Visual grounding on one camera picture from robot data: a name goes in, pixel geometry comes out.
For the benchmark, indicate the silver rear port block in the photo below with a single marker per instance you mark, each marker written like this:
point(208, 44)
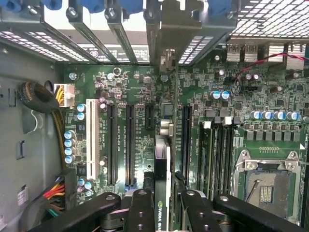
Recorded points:
point(275, 54)

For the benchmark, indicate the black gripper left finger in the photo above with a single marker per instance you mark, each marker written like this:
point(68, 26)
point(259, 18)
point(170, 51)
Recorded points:
point(141, 212)

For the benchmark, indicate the black open PC case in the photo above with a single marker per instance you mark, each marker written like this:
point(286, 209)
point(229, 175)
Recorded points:
point(14, 120)

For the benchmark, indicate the short black expansion slot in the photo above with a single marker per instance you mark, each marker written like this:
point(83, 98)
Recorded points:
point(149, 117)

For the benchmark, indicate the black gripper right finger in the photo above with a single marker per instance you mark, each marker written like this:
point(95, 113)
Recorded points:
point(198, 212)

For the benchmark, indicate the metal slot cover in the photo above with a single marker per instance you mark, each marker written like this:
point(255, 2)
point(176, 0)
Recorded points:
point(94, 41)
point(152, 36)
point(123, 41)

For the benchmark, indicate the CPU socket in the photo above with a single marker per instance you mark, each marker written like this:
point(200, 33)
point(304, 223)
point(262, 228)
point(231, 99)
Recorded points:
point(270, 188)

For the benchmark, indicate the white PCI expansion slot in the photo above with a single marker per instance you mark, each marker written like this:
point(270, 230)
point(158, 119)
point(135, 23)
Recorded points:
point(92, 140)

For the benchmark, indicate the green motherboard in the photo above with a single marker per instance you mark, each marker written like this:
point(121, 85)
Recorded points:
point(135, 84)

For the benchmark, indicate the white power connector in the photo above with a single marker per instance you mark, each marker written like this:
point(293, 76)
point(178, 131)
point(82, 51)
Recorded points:
point(67, 95)

